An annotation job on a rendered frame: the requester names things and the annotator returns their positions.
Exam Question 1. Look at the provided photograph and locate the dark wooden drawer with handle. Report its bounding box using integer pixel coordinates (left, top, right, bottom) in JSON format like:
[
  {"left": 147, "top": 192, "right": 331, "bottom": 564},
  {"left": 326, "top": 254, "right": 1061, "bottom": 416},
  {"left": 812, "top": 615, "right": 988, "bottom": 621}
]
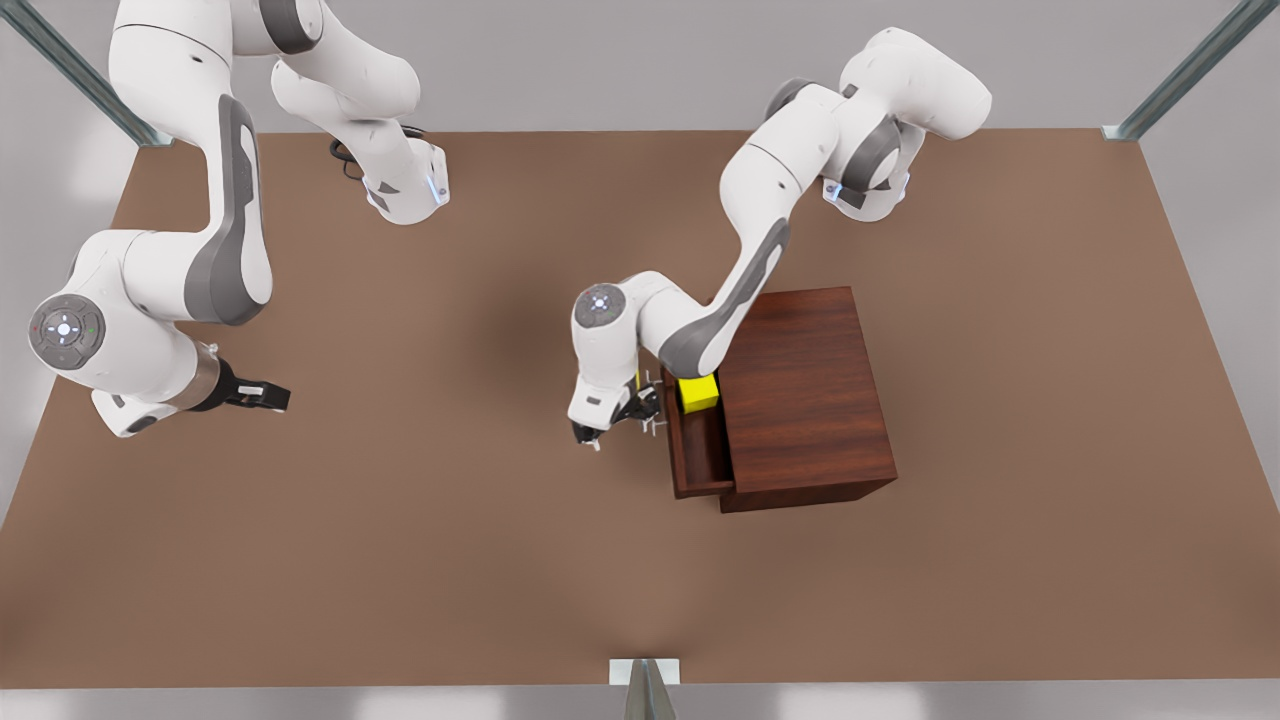
[{"left": 645, "top": 368, "right": 737, "bottom": 500}]

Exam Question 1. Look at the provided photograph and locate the dark wooden cabinet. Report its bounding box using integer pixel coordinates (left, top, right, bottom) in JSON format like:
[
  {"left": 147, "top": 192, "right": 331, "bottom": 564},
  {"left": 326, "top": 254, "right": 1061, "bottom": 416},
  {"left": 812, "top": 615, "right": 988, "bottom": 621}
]
[{"left": 716, "top": 287, "right": 898, "bottom": 514}]

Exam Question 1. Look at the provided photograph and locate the black cable loop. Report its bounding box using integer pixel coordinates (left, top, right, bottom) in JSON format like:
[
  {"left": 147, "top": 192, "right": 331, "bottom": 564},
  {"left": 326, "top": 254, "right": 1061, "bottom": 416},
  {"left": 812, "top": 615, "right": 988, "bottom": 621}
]
[{"left": 329, "top": 124, "right": 429, "bottom": 183}]

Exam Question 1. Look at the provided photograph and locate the silver frame post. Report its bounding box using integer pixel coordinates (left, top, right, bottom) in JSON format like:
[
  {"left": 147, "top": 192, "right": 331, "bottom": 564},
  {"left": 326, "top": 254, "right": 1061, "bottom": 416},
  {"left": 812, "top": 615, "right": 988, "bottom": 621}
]
[
  {"left": 0, "top": 0, "right": 174, "bottom": 149},
  {"left": 1101, "top": 0, "right": 1280, "bottom": 142},
  {"left": 609, "top": 657, "right": 682, "bottom": 720}
]

